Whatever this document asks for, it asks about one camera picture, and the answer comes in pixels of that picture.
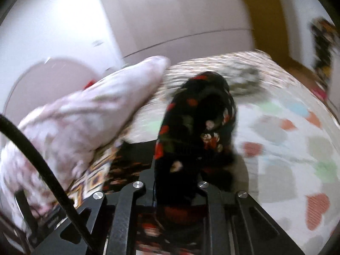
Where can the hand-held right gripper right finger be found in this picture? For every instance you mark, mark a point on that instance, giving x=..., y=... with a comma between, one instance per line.
x=215, y=209

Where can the olive spotted cloth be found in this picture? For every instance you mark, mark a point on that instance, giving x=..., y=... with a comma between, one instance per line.
x=243, y=78

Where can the dark colourful clutter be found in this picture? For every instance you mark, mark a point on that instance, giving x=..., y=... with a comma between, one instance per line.
x=322, y=50

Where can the heart print bed sheet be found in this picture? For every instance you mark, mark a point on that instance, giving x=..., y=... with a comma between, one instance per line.
x=287, y=151

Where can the pink floral comforter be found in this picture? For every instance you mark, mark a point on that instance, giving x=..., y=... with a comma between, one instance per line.
x=93, y=111

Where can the black floral dress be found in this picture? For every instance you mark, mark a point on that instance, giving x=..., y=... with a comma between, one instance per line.
x=191, y=127

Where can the zigzag patterned blanket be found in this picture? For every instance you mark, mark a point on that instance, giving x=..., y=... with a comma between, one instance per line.
x=95, y=175

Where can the yellow door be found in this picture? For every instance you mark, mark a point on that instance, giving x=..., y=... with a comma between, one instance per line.
x=263, y=18

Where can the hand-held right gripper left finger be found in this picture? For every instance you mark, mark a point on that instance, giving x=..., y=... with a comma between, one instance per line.
x=127, y=207

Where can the pale curved headboard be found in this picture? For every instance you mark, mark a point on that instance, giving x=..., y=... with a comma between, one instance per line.
x=50, y=77

